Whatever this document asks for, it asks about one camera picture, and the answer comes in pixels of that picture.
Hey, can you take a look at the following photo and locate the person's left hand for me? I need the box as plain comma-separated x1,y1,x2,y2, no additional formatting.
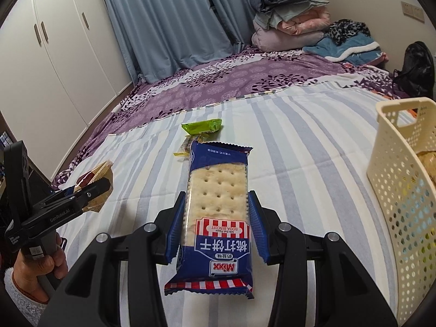
14,234,68,301

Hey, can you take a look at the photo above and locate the blue fleece blanket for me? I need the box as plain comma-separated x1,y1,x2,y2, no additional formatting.
302,36,389,66

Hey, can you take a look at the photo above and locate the tan brown snack packet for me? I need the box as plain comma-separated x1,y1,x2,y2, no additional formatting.
417,150,436,178

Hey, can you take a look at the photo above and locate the grey folded blanket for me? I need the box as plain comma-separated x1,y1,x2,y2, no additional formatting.
257,0,330,13

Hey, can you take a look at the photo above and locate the pink folded quilt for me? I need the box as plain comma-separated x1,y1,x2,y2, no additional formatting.
277,10,333,35

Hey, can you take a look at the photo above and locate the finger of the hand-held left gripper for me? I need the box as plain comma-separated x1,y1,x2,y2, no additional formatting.
37,177,112,212

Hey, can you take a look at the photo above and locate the purple floral bedsheet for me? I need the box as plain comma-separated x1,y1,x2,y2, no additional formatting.
51,46,400,191

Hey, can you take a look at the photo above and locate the person's left forearm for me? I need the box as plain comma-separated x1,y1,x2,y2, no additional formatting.
3,267,47,327

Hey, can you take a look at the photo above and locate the mauve folded quilt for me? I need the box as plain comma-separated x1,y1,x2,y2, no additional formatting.
251,27,328,53

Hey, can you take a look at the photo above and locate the small clear nut packet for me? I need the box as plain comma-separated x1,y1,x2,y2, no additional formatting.
174,135,205,158

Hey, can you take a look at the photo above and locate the black backpack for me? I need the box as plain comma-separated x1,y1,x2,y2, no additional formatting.
392,41,436,100

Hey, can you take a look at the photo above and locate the leopard print cloth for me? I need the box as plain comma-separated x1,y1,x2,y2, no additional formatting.
323,20,371,46

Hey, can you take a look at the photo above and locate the orange-brown cake packet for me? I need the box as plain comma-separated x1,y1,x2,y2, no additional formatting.
73,160,114,213

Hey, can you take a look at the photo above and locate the wall socket plate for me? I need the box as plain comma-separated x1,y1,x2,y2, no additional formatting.
401,2,426,23

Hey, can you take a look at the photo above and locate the cream perforated plastic basket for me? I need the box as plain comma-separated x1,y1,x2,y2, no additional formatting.
366,97,436,326

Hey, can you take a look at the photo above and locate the white wardrobe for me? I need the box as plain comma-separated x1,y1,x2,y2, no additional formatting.
0,0,137,178

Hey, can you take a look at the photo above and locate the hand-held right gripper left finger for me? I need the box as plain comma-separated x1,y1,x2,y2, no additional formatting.
37,191,186,327

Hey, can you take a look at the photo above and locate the pale green folded quilt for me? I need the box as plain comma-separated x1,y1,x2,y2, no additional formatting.
254,7,298,30

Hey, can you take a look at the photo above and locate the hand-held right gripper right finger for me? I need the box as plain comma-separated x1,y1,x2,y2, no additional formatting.
248,191,399,327

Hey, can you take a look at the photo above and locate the green snack packet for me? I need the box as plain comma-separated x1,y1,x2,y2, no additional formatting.
181,118,223,135

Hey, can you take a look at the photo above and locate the striped bed sheet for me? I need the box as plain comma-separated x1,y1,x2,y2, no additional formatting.
51,80,436,327

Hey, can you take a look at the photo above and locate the blue cracker packet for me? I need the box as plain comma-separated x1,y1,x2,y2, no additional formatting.
164,140,255,299

